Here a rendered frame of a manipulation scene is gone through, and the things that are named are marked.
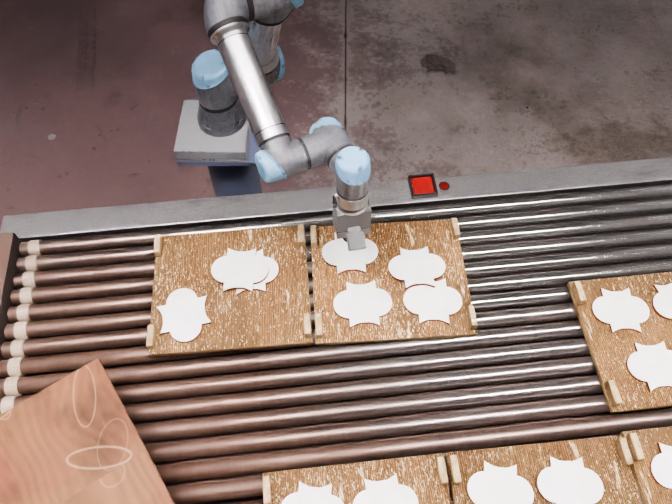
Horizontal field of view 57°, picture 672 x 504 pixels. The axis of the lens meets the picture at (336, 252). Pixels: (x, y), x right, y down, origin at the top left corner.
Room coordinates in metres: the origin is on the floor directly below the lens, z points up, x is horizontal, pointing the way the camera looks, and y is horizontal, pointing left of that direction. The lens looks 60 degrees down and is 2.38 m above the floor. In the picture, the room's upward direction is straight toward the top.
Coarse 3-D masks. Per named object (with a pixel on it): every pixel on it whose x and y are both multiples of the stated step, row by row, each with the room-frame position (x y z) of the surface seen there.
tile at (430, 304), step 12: (420, 288) 0.73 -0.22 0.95; (432, 288) 0.73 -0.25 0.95; (444, 288) 0.73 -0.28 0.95; (408, 300) 0.70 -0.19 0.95; (420, 300) 0.70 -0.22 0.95; (432, 300) 0.70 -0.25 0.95; (444, 300) 0.70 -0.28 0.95; (456, 300) 0.70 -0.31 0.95; (420, 312) 0.66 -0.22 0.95; (432, 312) 0.66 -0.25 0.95; (444, 312) 0.66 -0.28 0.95; (456, 312) 0.66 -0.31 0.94
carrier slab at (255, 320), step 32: (192, 256) 0.83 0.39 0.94; (288, 256) 0.83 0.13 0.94; (160, 288) 0.74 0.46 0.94; (192, 288) 0.74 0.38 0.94; (288, 288) 0.74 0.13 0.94; (160, 320) 0.64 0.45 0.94; (224, 320) 0.64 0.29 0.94; (256, 320) 0.64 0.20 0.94; (288, 320) 0.64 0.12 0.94; (160, 352) 0.56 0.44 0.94; (192, 352) 0.56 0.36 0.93
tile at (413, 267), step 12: (408, 252) 0.84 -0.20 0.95; (420, 252) 0.84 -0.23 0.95; (396, 264) 0.80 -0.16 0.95; (408, 264) 0.80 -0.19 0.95; (420, 264) 0.80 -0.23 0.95; (432, 264) 0.80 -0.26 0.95; (444, 264) 0.80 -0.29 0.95; (396, 276) 0.76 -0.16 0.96; (408, 276) 0.76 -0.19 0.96; (420, 276) 0.76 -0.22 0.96; (432, 276) 0.76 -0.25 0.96
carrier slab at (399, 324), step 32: (384, 224) 0.94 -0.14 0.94; (416, 224) 0.94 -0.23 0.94; (448, 224) 0.94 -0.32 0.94; (320, 256) 0.83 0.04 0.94; (384, 256) 0.83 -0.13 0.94; (448, 256) 0.83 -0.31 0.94; (320, 288) 0.74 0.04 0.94; (384, 288) 0.74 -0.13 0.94; (384, 320) 0.64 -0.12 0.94; (416, 320) 0.64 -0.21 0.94
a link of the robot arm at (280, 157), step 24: (216, 0) 1.16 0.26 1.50; (240, 0) 1.16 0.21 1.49; (216, 24) 1.11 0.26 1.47; (240, 24) 1.12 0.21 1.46; (240, 48) 1.07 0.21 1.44; (240, 72) 1.03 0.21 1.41; (240, 96) 0.99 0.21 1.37; (264, 96) 0.98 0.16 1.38; (264, 120) 0.93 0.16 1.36; (264, 144) 0.89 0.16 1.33; (288, 144) 0.89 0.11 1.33; (264, 168) 0.83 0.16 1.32; (288, 168) 0.85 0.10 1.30
